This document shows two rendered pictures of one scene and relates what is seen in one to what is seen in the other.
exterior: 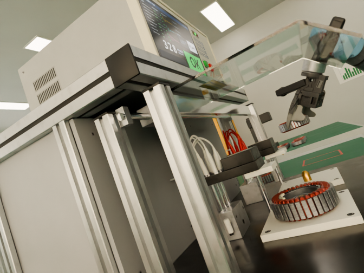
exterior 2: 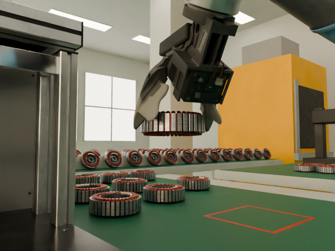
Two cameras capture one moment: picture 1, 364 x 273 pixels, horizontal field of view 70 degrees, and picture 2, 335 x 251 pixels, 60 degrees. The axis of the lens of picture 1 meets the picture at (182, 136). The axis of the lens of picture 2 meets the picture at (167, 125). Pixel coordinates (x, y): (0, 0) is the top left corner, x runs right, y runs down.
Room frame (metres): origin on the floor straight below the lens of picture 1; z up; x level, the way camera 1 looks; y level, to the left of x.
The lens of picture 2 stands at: (0.54, -0.61, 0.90)
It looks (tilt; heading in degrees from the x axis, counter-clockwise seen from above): 4 degrees up; 24
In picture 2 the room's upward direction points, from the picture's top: straight up
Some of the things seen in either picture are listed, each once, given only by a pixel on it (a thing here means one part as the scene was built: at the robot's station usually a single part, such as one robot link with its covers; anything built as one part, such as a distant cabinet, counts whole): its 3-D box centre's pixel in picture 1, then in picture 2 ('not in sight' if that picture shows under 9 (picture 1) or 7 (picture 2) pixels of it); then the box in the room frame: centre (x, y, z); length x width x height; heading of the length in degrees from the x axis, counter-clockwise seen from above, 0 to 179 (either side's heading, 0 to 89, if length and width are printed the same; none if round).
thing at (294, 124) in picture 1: (293, 123); (172, 124); (1.01, -0.42, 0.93); 0.11 x 0.11 x 0.04
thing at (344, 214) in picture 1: (308, 213); not in sight; (0.49, -0.16, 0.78); 0.15 x 0.15 x 0.01; 64
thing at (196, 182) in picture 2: not in sight; (193, 183); (1.48, -0.30, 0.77); 0.11 x 0.11 x 0.04
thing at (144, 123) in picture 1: (156, 112); not in sight; (0.49, 0.03, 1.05); 0.06 x 0.04 x 0.04; 154
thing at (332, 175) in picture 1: (309, 182); not in sight; (0.70, -0.27, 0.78); 0.15 x 0.15 x 0.01; 64
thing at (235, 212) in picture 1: (230, 220); not in sight; (0.55, -0.03, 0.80); 0.07 x 0.05 x 0.06; 154
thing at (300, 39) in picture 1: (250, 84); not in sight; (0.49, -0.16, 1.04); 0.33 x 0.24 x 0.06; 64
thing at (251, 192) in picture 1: (253, 189); not in sight; (0.77, -0.14, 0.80); 0.07 x 0.05 x 0.06; 154
